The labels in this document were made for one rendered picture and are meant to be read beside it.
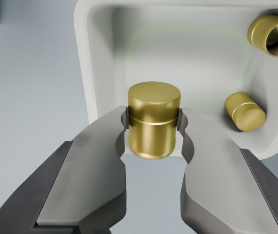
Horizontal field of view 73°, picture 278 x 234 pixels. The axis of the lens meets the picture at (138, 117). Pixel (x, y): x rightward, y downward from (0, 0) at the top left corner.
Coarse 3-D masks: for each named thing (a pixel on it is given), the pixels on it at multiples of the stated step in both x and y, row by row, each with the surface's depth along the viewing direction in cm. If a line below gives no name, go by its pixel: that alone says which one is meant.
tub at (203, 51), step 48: (96, 0) 15; (144, 0) 14; (192, 0) 14; (240, 0) 14; (96, 48) 18; (144, 48) 23; (192, 48) 23; (240, 48) 22; (96, 96) 19; (192, 96) 26; (240, 144) 23
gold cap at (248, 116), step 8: (232, 96) 25; (240, 96) 25; (248, 96) 25; (232, 104) 25; (240, 104) 23; (248, 104) 23; (256, 104) 23; (232, 112) 24; (240, 112) 23; (248, 112) 22; (256, 112) 22; (264, 112) 22; (240, 120) 23; (248, 120) 23; (256, 120) 23; (264, 120) 23; (240, 128) 23; (248, 128) 23; (256, 128) 23
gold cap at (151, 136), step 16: (128, 96) 12; (144, 96) 11; (160, 96) 11; (176, 96) 11; (144, 112) 11; (160, 112) 11; (176, 112) 12; (144, 128) 12; (160, 128) 11; (176, 128) 13; (128, 144) 14; (144, 144) 12; (160, 144) 12
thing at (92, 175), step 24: (96, 120) 10; (120, 120) 10; (72, 144) 9; (96, 144) 9; (120, 144) 10; (72, 168) 7; (96, 168) 7; (120, 168) 7; (72, 192) 6; (96, 192) 6; (120, 192) 6; (48, 216) 6; (72, 216) 6; (96, 216) 6; (120, 216) 7
